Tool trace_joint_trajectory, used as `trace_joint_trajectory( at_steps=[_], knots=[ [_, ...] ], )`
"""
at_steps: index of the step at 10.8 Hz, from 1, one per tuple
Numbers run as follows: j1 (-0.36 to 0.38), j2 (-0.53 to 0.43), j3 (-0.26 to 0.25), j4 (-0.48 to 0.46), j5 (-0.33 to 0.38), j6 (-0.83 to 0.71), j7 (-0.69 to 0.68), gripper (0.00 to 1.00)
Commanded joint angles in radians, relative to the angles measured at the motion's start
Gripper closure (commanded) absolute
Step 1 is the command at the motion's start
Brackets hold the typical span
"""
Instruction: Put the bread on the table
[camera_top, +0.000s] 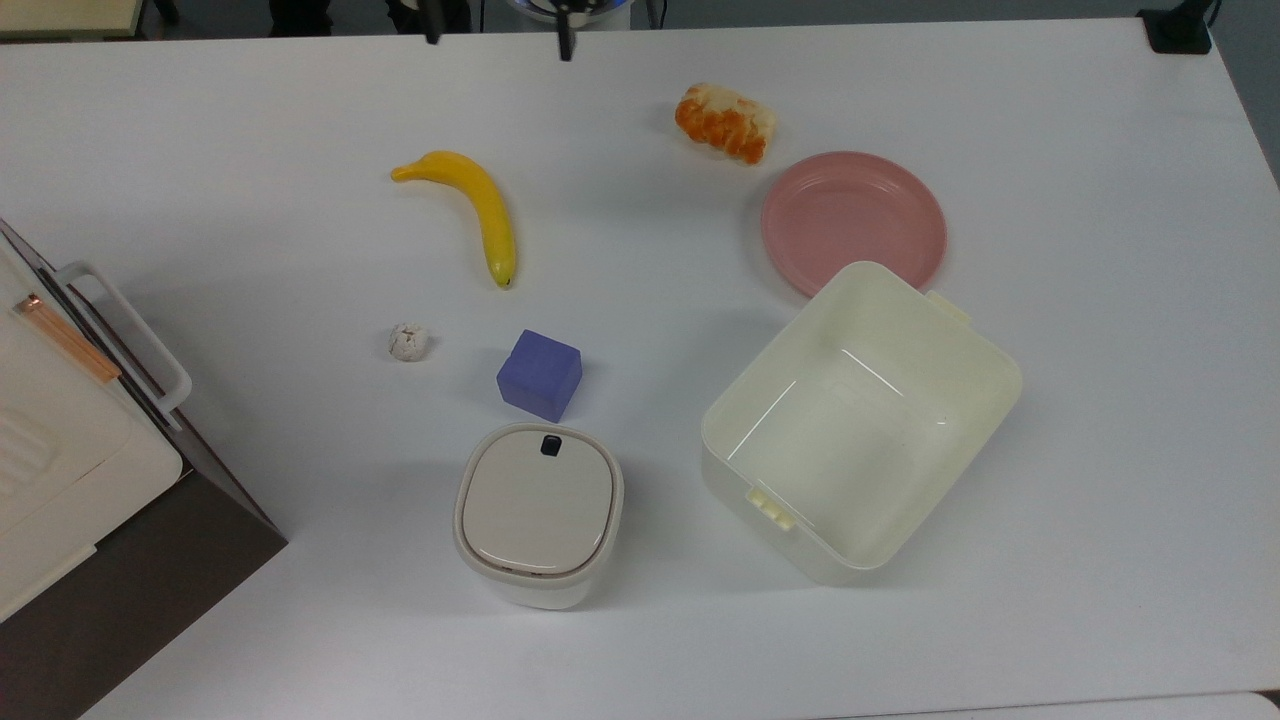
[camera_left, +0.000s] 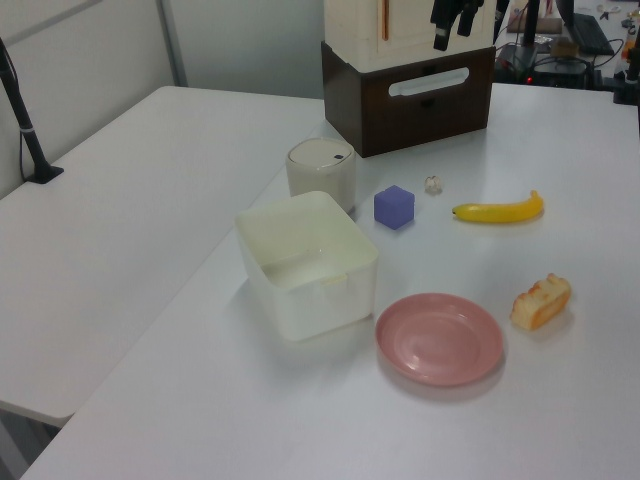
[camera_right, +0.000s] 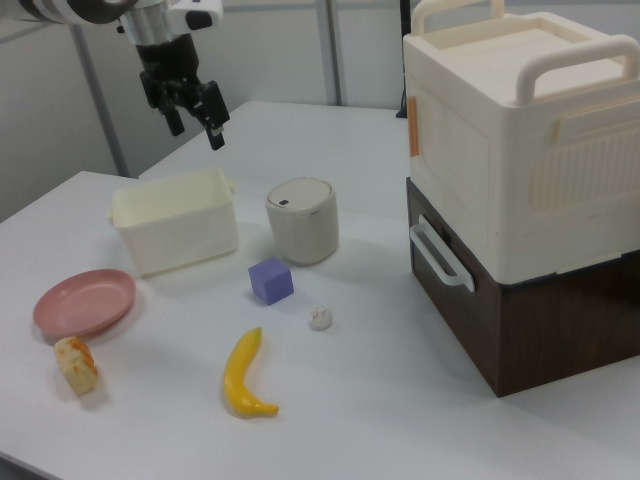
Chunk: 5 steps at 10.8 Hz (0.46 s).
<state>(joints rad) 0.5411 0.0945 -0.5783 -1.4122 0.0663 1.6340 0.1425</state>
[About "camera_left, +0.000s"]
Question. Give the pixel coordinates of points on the small cardboard box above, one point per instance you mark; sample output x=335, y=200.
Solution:
x=564, y=47

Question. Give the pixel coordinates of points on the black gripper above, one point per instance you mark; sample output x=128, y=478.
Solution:
x=457, y=4

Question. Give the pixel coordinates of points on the small beige lidded trash can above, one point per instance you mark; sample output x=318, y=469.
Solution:
x=325, y=180

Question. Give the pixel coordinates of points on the yellow banana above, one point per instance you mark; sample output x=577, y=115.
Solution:
x=495, y=212

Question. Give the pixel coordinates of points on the black keyboard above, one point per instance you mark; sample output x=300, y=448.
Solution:
x=592, y=32

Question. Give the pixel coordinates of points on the crumpled white paper ball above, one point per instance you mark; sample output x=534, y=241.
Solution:
x=433, y=185

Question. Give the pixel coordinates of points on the black monitor stand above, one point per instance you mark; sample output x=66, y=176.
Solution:
x=530, y=25

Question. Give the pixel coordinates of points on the orange glazed bread slice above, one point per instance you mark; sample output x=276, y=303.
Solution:
x=542, y=302

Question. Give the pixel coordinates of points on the purple cube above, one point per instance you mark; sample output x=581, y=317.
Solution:
x=394, y=210

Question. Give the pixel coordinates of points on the pink plate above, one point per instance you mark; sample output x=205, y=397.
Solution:
x=440, y=340

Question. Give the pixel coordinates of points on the cream open plastic bin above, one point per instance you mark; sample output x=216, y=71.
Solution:
x=320, y=300

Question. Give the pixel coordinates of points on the dark brown wooden drawer box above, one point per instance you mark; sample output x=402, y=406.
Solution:
x=370, y=115

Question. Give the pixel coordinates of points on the black camera stand pole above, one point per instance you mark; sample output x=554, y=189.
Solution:
x=22, y=125

